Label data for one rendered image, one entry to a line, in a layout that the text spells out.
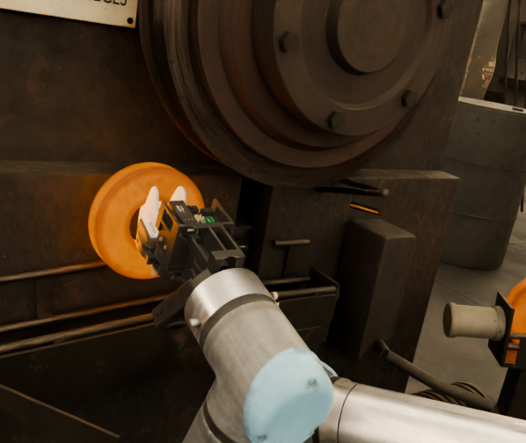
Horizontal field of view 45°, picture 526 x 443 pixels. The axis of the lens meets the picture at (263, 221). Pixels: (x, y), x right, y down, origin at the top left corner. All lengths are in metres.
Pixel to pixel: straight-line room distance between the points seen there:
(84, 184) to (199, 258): 0.24
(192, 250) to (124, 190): 0.15
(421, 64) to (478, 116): 2.65
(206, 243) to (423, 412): 0.29
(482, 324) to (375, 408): 0.46
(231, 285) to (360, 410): 0.20
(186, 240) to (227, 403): 0.19
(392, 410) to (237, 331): 0.20
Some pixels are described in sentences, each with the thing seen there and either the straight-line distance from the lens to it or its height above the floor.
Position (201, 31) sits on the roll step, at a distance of 0.76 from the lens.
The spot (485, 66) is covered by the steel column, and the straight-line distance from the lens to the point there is 5.21.
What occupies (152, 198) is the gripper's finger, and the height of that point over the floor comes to 0.87.
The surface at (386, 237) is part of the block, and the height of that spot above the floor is 0.80.
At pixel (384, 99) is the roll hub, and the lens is 0.85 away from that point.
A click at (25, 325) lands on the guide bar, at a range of 0.88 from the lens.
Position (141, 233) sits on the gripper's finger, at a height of 0.83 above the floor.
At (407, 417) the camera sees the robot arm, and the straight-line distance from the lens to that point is 0.71.
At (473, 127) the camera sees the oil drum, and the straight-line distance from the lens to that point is 3.54.
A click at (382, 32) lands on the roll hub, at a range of 0.82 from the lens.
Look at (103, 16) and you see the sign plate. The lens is 0.87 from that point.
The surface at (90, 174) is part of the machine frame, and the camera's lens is 0.87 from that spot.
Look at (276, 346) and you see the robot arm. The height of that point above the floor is 0.82.
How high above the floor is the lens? 1.09
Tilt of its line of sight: 17 degrees down
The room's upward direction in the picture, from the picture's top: 10 degrees clockwise
